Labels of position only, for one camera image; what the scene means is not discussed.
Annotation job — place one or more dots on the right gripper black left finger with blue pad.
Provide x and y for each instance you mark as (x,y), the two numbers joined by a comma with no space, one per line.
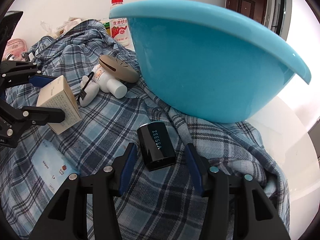
(65,217)

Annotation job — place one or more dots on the blue plastic basin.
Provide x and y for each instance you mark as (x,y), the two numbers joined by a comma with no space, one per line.
(207,61)

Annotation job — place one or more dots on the tan perforated soap case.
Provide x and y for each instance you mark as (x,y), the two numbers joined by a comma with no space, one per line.
(118,68)

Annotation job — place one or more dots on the blue plaid shirt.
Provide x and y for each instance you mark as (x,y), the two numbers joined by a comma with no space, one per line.
(160,204)

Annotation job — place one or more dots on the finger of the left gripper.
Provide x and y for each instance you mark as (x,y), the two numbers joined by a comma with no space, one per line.
(27,116)
(15,73)

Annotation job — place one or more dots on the pink pouch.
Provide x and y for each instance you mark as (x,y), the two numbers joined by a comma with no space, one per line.
(14,50)

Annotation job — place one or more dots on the brown wooden door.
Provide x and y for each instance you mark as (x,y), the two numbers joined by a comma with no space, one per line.
(254,9)

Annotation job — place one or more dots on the light blue tissue packet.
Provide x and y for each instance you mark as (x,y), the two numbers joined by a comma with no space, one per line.
(52,166)

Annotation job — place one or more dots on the strawberry milk bottle red cap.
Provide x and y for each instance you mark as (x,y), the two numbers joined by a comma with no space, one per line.
(120,32)

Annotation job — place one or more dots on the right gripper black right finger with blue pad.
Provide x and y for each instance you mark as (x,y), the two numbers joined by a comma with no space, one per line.
(255,217)

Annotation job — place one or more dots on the black ZEESEA box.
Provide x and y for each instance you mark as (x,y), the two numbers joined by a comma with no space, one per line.
(155,145)

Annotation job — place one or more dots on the white lotion bottle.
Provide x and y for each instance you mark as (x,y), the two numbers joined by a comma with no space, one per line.
(108,83)

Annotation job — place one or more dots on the white plush keychain toy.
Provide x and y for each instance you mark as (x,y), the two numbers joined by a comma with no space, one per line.
(89,90)

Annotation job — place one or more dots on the beige cardboard box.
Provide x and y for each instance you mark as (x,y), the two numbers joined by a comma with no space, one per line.
(58,94)

